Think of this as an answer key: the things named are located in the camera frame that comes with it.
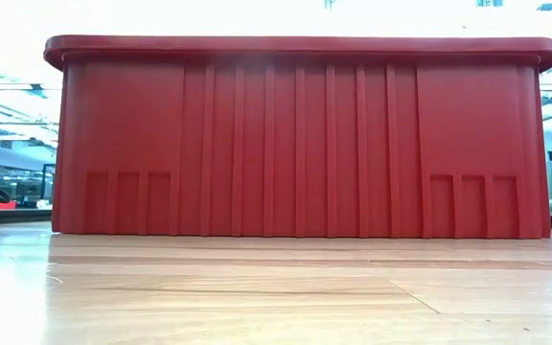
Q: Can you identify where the red plastic bin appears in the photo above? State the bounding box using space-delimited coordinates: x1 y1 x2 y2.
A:
43 34 552 240

